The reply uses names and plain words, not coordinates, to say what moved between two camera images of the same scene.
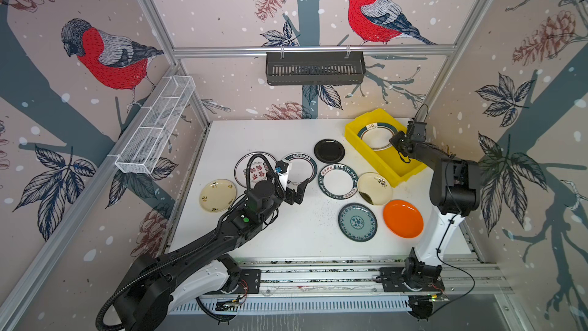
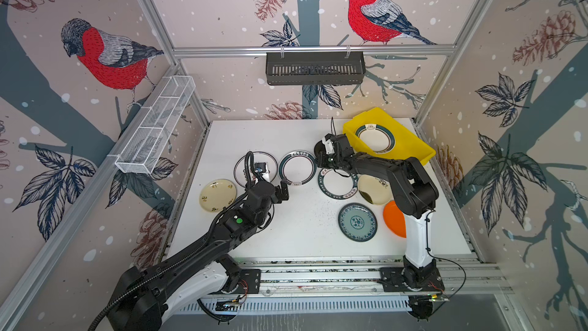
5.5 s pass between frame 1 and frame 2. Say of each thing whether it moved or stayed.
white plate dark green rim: stayed
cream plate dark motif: stayed
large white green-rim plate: stayed
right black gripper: moved
